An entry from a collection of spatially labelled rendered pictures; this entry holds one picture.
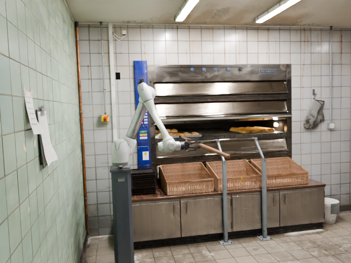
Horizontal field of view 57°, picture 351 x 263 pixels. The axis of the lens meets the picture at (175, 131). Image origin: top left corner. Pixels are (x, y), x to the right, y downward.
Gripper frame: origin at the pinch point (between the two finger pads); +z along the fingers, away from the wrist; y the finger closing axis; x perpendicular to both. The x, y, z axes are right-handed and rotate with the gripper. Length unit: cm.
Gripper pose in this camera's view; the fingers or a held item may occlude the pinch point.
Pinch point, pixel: (200, 144)
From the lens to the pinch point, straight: 316.5
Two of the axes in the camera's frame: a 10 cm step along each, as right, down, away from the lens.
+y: 0.3, 10.0, 0.7
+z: 9.8, -0.4, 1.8
